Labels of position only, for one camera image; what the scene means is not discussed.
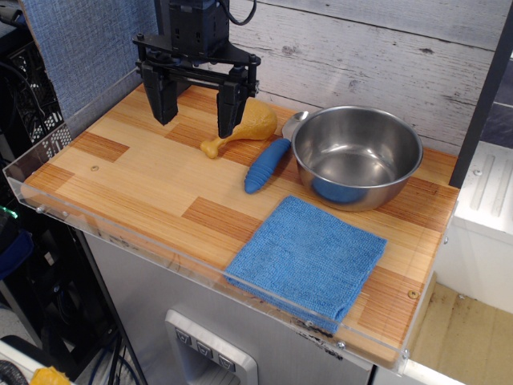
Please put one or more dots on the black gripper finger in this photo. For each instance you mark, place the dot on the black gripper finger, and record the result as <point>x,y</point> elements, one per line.
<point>231,100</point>
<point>161,92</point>

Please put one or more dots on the black plastic crate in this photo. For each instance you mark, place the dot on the black plastic crate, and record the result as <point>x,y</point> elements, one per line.
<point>29,106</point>

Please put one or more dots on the silver dispenser button panel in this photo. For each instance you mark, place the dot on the silver dispenser button panel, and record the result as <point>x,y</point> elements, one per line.
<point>206,358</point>

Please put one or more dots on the clear acrylic table guard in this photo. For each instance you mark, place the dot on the clear acrylic table guard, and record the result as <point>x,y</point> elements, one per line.
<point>163,221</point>

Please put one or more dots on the stainless steel bowl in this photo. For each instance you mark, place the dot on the stainless steel bowl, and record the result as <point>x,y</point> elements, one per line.
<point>355,158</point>

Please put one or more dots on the stainless steel cabinet front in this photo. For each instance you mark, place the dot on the stainless steel cabinet front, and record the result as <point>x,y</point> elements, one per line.
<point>142,290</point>

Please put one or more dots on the blue microfiber cloth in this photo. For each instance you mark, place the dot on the blue microfiber cloth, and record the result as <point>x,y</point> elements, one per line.
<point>307,262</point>

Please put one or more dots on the yellow object bottom left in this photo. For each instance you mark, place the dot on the yellow object bottom left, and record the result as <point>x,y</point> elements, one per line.
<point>49,376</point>

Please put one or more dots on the dark metal post right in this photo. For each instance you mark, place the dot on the dark metal post right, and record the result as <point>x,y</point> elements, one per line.
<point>483,107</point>

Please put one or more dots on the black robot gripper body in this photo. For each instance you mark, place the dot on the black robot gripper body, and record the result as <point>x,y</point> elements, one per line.
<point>195,47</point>

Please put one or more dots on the blue handled metal spoon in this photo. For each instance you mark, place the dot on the blue handled metal spoon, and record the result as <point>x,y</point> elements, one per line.
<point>266,163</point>

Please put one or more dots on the yellow toy chicken drumstick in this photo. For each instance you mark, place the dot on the yellow toy chicken drumstick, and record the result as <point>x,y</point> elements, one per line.
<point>259,122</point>

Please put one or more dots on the white toy sink unit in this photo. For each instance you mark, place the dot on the white toy sink unit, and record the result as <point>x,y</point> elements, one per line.
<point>475,257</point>

